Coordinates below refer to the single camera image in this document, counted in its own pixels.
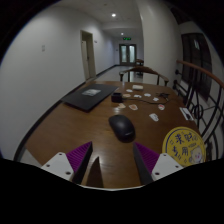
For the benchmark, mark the wooden armchair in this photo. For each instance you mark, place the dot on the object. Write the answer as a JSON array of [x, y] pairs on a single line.
[[144, 70]]

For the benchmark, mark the black railing with wooden handrail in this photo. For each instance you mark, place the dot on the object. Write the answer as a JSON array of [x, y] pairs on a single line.
[[203, 100]]

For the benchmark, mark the black computer mouse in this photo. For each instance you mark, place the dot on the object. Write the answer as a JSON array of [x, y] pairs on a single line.
[[122, 128]]

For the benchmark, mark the distant wooden chair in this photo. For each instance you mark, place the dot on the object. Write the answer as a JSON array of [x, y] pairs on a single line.
[[139, 62]]

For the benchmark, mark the small white box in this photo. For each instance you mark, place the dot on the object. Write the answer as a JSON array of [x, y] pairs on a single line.
[[137, 87]]

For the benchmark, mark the green exit sign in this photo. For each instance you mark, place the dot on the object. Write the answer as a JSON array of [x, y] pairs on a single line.
[[126, 38]]

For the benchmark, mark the pale wooden side door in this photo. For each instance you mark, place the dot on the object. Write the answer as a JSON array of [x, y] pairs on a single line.
[[88, 55]]

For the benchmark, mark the small black box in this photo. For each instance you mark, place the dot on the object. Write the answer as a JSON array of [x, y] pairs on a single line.
[[116, 97]]

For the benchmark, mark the dark framed window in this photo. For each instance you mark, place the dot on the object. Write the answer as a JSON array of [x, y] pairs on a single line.
[[196, 63]]

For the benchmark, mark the closed dark grey laptop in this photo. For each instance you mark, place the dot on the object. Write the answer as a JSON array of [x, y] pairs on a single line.
[[89, 96]]

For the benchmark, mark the long white dark card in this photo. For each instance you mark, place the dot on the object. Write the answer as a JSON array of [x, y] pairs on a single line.
[[186, 114]]

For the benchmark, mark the small orange white sticker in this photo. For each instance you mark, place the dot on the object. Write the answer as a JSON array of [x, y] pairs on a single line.
[[133, 107]]

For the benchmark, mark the small red white sticker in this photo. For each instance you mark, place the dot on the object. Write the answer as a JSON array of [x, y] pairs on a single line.
[[161, 107]]

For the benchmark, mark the round ceiling lights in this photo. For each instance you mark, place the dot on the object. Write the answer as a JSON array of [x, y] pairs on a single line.
[[113, 15]]

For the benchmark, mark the small round beige sticker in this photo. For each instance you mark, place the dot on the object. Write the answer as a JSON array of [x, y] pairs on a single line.
[[126, 95]]

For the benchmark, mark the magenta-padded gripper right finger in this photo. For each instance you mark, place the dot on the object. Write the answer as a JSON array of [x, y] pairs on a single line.
[[165, 165]]

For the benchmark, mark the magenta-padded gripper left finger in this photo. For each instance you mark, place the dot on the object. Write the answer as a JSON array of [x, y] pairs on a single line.
[[60, 165]]

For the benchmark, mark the glass double door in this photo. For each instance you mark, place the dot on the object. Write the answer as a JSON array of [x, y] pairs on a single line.
[[127, 54]]

